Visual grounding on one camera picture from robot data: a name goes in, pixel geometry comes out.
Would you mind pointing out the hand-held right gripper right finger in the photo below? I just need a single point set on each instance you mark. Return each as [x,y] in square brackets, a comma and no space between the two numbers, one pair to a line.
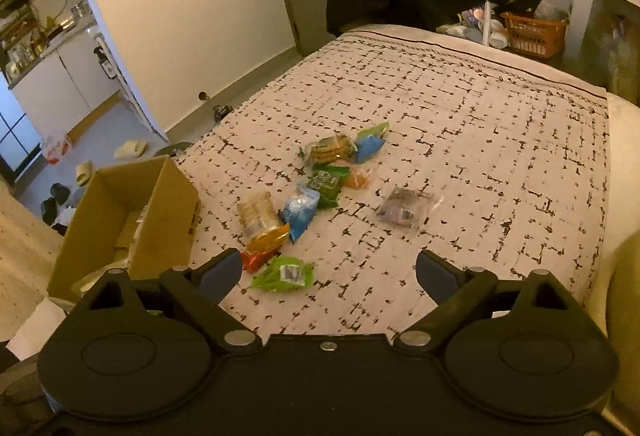
[434,270]

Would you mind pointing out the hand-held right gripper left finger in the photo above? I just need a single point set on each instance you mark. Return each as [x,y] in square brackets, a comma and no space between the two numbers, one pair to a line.
[225,268]

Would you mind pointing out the cardboard box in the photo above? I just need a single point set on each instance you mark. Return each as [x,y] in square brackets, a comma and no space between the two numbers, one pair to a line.
[165,216]

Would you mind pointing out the dark green snack packet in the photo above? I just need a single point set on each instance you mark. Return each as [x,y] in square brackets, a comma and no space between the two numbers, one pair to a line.
[326,183]

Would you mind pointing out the orange-red snack packet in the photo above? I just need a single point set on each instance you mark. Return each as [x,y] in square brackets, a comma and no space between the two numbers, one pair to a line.
[255,260]

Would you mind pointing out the light green snack packet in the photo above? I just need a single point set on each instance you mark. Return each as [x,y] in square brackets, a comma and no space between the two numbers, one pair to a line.
[282,273]

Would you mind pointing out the clear cracker packet yellow end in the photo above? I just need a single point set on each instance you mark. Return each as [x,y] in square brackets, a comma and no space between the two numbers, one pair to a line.
[257,216]

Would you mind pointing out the clear packet with dark snack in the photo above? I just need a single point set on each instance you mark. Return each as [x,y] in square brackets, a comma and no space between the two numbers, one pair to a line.
[407,208]

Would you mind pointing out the pale blue snack packet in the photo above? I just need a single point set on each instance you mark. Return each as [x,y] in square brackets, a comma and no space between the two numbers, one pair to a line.
[300,211]

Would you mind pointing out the small orange snack packet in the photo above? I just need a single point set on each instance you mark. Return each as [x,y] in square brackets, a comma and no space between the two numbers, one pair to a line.
[357,178]

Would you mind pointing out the green cartoon rug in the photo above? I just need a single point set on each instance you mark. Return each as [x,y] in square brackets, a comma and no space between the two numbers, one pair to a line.
[172,149]

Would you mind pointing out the blue and green snack packet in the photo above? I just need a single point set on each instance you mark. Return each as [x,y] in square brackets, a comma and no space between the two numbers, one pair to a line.
[370,145]

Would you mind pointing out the patterned beige bed blanket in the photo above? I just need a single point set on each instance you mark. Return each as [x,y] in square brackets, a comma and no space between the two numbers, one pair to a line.
[475,126]

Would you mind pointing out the beige slipper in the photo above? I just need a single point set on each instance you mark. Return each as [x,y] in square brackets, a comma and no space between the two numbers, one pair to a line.
[83,173]
[130,149]

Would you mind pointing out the green round cookie packet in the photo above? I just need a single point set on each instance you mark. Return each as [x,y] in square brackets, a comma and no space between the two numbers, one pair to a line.
[327,149]

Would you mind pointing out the black shoes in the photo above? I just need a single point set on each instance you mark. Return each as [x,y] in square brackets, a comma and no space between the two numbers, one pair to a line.
[55,203]

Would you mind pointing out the white paper sheet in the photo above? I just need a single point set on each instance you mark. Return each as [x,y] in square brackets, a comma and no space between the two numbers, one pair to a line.
[37,328]

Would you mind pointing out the red and white plastic bag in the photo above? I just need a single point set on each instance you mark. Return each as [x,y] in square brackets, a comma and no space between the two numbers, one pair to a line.
[56,150]

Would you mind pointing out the white narrow shelf rack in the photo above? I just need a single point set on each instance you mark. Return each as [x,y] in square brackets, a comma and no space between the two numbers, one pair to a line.
[125,86]

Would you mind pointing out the white kitchen cabinet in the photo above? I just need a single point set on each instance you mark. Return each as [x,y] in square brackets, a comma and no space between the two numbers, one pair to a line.
[65,76]

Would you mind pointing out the black framed glass door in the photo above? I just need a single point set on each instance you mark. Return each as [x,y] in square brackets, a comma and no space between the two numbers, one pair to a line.
[12,136]

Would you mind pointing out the orange plastic basket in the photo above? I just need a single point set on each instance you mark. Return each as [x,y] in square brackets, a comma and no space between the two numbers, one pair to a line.
[536,34]

